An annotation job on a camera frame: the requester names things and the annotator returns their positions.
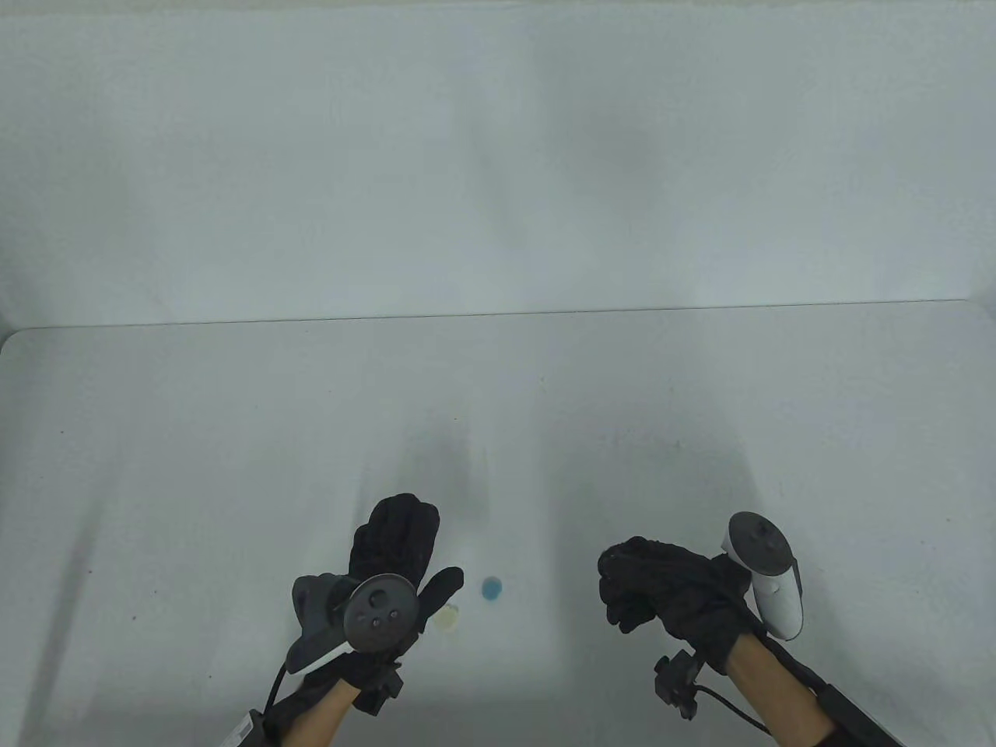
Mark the person's left hand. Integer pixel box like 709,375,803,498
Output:
300,493,465,695

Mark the person's right hand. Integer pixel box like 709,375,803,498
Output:
598,537,762,674

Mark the person's left forearm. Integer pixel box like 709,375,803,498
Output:
280,685,360,747

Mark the black right forearm box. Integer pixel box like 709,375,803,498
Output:
813,683,897,747

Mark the person's right forearm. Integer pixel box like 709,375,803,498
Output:
726,633,835,747

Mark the grey white left controller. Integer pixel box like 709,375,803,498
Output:
286,573,421,675

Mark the grey white controller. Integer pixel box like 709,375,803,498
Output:
286,573,421,675
723,510,805,642

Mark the grey white right controller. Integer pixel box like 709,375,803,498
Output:
723,510,805,642

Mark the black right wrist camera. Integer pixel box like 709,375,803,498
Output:
653,649,700,721

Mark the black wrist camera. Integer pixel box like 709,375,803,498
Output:
353,668,405,717
653,649,700,721

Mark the thin black right camera cable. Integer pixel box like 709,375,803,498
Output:
695,682,769,732

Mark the thick black right glove cable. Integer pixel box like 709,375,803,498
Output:
757,632,827,692

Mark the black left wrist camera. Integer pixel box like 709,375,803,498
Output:
353,668,405,717

